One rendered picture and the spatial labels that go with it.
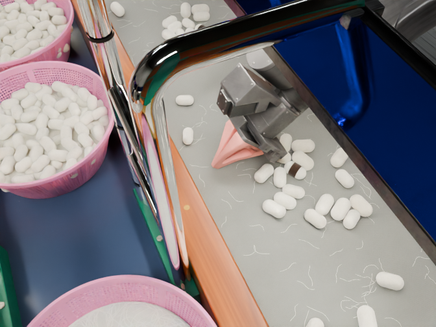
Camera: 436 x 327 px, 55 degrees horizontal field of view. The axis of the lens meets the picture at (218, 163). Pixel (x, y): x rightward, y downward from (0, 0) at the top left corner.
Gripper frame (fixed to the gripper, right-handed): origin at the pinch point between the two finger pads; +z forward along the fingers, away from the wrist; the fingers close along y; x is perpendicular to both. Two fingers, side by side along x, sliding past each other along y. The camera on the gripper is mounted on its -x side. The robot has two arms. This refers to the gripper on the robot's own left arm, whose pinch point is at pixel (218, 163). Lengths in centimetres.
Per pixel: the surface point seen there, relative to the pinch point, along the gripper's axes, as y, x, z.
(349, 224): 17.2, 8.1, -9.2
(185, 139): -6.7, -1.5, 2.1
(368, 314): 28.4, 4.1, -5.5
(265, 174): 4.9, 3.6, -4.4
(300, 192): 9.8, 5.6, -6.7
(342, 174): 9.9, 10.4, -12.4
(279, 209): 11.1, 2.7, -3.6
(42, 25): -48, -10, 14
